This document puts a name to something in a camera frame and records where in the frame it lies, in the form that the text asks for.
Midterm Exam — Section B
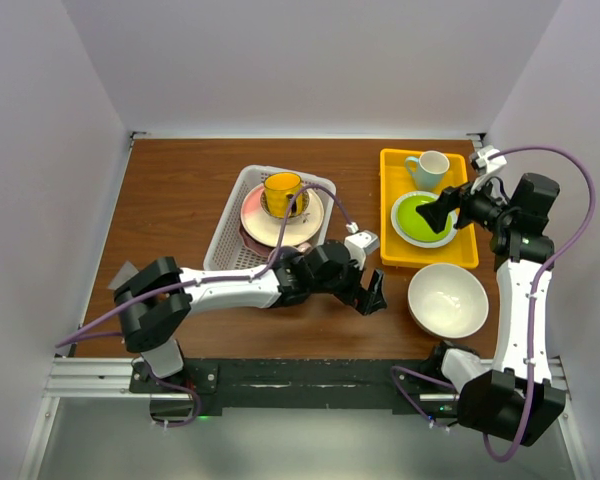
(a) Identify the spatula with wooden handle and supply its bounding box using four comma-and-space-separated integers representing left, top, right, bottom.
107, 261, 139, 291

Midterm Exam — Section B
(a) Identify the purple patterned small bowl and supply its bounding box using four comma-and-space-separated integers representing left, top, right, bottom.
260, 184, 309, 219

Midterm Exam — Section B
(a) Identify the pink cream branch plate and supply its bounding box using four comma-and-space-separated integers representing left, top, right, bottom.
240, 184, 325, 247

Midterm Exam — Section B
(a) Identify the light blue mug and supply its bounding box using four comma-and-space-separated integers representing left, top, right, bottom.
404, 151, 450, 191

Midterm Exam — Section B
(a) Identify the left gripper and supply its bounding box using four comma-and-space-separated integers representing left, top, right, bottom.
310, 259, 386, 315

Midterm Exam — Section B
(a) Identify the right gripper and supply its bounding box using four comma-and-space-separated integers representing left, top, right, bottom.
416, 170, 515, 234

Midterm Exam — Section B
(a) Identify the pink purple mug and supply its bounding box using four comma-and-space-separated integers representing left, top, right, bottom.
267, 242, 312, 260

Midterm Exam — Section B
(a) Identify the cream ceramic bowl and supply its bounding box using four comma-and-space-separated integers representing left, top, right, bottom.
407, 263, 489, 339

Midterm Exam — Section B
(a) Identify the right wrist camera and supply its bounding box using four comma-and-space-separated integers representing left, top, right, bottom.
469, 145, 507, 194

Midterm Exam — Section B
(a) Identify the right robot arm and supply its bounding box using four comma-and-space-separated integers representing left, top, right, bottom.
416, 173, 566, 446

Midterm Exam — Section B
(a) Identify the lime green plate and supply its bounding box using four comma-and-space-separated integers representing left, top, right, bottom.
390, 191, 457, 249

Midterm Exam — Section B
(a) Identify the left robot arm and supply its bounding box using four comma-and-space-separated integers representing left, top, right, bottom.
113, 239, 387, 392

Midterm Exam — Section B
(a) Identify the white plastic basket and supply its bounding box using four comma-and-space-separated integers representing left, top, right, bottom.
203, 165, 336, 271

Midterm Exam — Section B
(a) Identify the pink dotted scalloped plate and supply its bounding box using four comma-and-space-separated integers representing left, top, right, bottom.
238, 228, 274, 257

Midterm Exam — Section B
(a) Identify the yellow plastic tray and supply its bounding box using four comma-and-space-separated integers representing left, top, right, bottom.
379, 148, 479, 269

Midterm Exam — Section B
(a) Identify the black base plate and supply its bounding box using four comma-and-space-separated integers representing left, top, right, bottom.
129, 357, 484, 421

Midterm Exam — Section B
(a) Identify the yellow glass cup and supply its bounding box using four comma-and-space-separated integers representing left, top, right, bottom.
264, 172, 307, 219

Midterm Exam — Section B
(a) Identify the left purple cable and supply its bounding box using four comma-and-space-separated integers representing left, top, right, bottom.
54, 183, 364, 428

